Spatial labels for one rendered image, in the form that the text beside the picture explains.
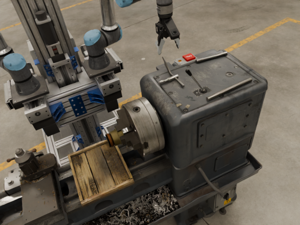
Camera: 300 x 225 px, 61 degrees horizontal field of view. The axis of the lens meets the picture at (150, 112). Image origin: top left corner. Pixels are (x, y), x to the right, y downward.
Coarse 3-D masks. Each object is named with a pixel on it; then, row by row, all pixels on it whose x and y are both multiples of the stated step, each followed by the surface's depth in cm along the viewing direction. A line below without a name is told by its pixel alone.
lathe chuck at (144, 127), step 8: (128, 104) 136; (136, 104) 134; (128, 112) 132; (136, 112) 130; (144, 112) 130; (136, 120) 128; (144, 120) 129; (128, 128) 152; (136, 128) 127; (144, 128) 128; (152, 128) 129; (144, 136) 128; (152, 136) 130; (152, 144) 132; (144, 152) 133; (152, 152) 138
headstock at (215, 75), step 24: (168, 72) 149; (192, 72) 147; (216, 72) 144; (240, 72) 142; (144, 96) 153; (168, 96) 134; (192, 96) 132; (240, 96) 130; (264, 96) 142; (168, 120) 127; (192, 120) 124; (216, 120) 134; (240, 120) 144; (168, 144) 142; (192, 144) 140; (216, 144) 150
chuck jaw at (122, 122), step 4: (120, 112) 139; (124, 112) 139; (120, 116) 139; (124, 116) 139; (116, 120) 141; (120, 120) 139; (124, 120) 139; (128, 120) 140; (120, 124) 139; (124, 124) 139; (128, 124) 140; (116, 128) 138; (120, 128) 139; (124, 128) 139
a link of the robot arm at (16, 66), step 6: (12, 54) 155; (18, 54) 155; (6, 60) 152; (12, 60) 152; (18, 60) 152; (24, 60) 155; (6, 66) 151; (12, 66) 150; (18, 66) 152; (24, 66) 155; (12, 72) 153; (18, 72) 154; (24, 72) 156; (30, 72) 161; (12, 78) 157; (18, 78) 156; (24, 78) 158
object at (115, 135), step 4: (112, 132) 138; (116, 132) 137; (120, 132) 138; (108, 136) 136; (112, 136) 136; (116, 136) 136; (120, 136) 138; (108, 140) 136; (112, 140) 136; (116, 140) 136; (120, 140) 136; (108, 144) 141; (112, 144) 137; (116, 144) 137
